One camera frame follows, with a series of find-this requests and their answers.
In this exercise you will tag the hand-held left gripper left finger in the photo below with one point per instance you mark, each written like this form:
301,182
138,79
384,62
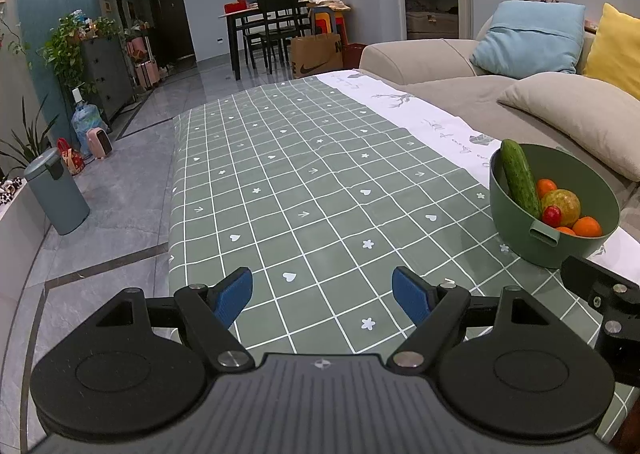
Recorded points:
230,296

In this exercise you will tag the grey-blue trash bin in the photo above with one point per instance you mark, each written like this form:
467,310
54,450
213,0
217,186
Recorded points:
55,194

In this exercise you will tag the blue water jug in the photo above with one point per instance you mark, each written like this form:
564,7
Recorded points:
87,121

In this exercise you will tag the yellow cushion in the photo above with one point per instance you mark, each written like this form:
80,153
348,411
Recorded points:
612,46

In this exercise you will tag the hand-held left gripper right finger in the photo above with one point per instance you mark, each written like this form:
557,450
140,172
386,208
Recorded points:
412,296

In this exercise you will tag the stack of coloured stools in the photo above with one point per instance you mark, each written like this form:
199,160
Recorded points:
327,21

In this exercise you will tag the orange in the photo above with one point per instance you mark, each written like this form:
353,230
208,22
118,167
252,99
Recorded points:
587,227
545,186
566,231

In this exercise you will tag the red box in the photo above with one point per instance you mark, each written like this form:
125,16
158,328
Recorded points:
234,7

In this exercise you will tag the leafy potted plant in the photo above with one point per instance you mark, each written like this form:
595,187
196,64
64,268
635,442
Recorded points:
65,48

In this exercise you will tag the small red fruit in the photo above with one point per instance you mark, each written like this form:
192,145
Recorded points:
551,216

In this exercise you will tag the light blue cushion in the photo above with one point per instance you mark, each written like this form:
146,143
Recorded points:
530,36

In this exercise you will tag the yellow-green citrus fruit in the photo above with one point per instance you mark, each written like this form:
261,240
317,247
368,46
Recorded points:
564,204

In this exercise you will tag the brown paper bag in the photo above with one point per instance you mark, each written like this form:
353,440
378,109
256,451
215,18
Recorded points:
317,56

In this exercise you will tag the green bowl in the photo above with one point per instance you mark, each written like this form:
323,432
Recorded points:
515,229

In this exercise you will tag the beige cushion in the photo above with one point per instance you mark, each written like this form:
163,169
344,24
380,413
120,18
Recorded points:
580,108

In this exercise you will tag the pink space heater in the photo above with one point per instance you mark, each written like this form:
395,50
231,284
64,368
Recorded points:
99,142

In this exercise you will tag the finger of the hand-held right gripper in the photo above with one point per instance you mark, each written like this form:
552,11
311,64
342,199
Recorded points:
605,284

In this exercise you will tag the beige sofa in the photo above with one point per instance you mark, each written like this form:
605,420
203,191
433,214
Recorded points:
450,68

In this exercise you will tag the black dining chair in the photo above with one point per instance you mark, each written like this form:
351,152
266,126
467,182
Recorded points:
280,23

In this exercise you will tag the small red bin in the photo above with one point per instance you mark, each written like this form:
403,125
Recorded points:
352,54

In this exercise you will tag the red gift bag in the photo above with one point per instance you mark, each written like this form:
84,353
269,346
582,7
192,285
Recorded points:
70,158

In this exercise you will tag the pink suitcase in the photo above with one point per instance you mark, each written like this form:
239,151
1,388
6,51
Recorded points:
146,74

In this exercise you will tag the dark dining table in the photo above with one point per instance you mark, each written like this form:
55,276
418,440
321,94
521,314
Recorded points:
240,16

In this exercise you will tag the green checkered tablecloth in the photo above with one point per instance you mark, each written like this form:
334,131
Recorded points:
310,184

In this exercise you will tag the long-leaved potted plant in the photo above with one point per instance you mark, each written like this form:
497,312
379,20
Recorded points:
25,143

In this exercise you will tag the green cucumber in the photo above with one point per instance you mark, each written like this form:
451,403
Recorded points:
520,178

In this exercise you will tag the grey drawer cabinet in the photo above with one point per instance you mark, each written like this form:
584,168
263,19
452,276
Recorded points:
107,73

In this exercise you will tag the white printed cloth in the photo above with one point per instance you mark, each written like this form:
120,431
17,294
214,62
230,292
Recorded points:
410,108

